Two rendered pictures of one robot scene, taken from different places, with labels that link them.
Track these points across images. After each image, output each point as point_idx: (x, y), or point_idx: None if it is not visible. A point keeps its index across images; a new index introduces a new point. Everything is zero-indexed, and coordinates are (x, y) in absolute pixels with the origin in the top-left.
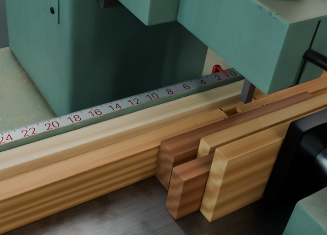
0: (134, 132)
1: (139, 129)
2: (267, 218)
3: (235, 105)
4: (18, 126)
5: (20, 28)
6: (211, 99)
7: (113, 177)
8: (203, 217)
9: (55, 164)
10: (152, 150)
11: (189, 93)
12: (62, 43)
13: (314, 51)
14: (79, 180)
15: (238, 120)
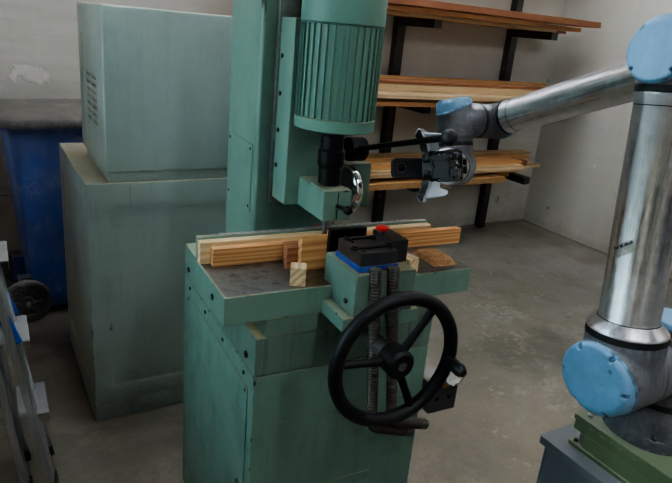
0: (273, 239)
1: (275, 238)
2: (324, 272)
3: None
4: None
5: (232, 224)
6: (309, 233)
7: (263, 254)
8: None
9: (241, 244)
10: (279, 245)
11: (300, 231)
12: (250, 220)
13: (338, 204)
14: (249, 250)
15: None
